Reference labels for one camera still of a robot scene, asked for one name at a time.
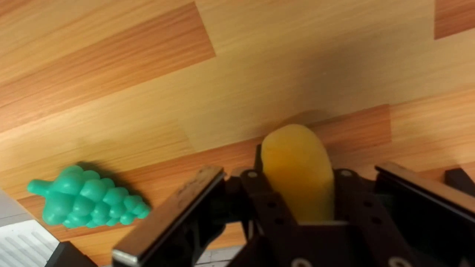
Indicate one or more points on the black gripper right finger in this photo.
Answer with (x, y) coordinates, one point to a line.
(436, 219)

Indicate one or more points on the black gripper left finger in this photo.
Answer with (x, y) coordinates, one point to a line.
(138, 246)

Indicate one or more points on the yellow-orange round plushie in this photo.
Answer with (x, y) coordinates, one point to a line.
(296, 167)

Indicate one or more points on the green toy grape bunch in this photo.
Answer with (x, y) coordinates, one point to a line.
(83, 198)

